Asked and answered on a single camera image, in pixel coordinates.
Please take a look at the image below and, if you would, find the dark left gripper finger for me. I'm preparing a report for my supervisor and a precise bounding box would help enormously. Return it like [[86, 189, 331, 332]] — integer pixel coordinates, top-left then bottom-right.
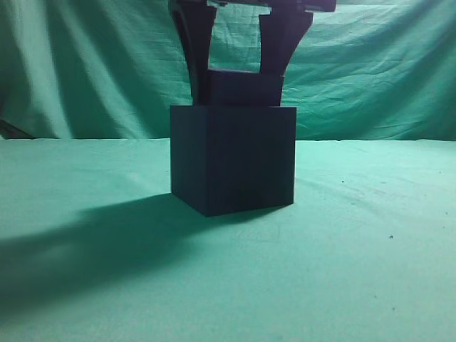
[[259, 10, 314, 106]]

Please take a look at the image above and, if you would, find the purple cube block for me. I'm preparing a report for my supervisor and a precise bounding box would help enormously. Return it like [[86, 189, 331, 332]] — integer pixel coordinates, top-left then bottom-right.
[[204, 69, 284, 107]]

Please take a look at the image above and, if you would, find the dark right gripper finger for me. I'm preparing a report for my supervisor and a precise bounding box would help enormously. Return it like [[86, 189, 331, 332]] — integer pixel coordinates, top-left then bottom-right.
[[168, 1, 217, 105]]

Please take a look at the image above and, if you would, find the green table cloth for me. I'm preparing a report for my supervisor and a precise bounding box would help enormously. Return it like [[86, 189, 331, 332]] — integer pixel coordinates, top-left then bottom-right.
[[1, 139, 455, 341]]

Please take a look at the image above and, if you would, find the dark blue groove box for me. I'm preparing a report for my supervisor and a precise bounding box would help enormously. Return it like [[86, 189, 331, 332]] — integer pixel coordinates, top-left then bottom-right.
[[170, 105, 296, 217]]

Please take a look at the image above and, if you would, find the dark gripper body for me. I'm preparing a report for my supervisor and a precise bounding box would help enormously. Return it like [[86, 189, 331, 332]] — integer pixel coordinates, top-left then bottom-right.
[[214, 0, 336, 12]]

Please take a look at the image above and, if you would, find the green backdrop cloth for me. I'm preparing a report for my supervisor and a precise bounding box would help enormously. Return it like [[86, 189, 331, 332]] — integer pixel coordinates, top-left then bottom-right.
[[1, 1, 455, 140]]

